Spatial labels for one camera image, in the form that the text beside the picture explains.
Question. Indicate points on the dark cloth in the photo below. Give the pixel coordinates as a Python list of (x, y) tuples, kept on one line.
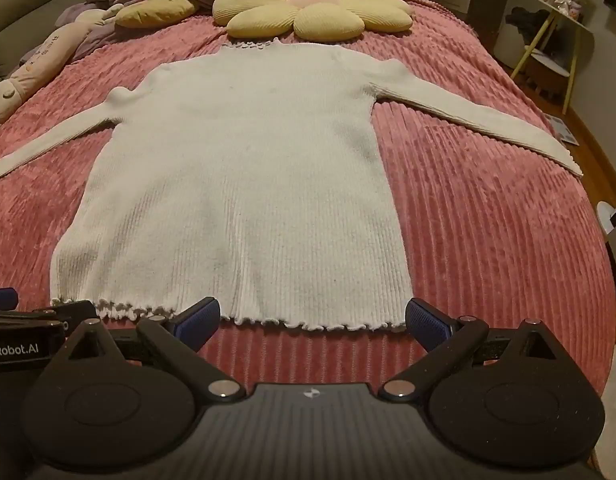
[(530, 25)]

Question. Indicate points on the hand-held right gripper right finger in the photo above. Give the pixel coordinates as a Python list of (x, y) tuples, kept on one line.
[(425, 322)]

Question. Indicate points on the small yellow pillow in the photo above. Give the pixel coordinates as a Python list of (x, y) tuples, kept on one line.
[(155, 10)]

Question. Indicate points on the white ribbed knit sweater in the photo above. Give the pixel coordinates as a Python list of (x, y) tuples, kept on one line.
[(248, 185)]

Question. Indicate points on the yellow side table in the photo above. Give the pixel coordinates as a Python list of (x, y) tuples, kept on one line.
[(575, 35)]

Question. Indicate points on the yellow flower-shaped pillow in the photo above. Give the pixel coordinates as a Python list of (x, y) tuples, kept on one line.
[(318, 10)]

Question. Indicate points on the beige long plush toy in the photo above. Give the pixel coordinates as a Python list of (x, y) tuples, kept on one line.
[(33, 67)]

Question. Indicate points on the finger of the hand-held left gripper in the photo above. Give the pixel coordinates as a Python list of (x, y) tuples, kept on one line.
[(2, 298), (73, 312)]

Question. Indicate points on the pink ribbed bedspread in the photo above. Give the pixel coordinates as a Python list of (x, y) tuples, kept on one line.
[(487, 240)]

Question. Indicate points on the grey-green sofa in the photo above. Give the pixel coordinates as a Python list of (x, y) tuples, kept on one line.
[(23, 15)]

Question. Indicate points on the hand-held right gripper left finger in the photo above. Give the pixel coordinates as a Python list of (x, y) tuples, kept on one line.
[(200, 320)]

